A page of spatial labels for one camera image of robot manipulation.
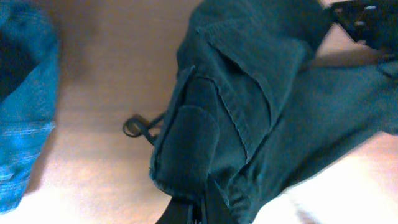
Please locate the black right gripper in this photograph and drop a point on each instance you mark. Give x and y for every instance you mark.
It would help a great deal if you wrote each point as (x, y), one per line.
(371, 22)

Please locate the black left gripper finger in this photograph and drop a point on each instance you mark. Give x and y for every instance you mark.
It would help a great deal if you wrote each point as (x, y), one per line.
(211, 209)

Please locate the black trousers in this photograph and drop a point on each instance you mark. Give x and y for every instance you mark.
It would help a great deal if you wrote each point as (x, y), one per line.
(268, 94)

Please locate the folded blue jeans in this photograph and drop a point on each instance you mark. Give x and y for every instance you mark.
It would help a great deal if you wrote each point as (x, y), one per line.
(29, 81)

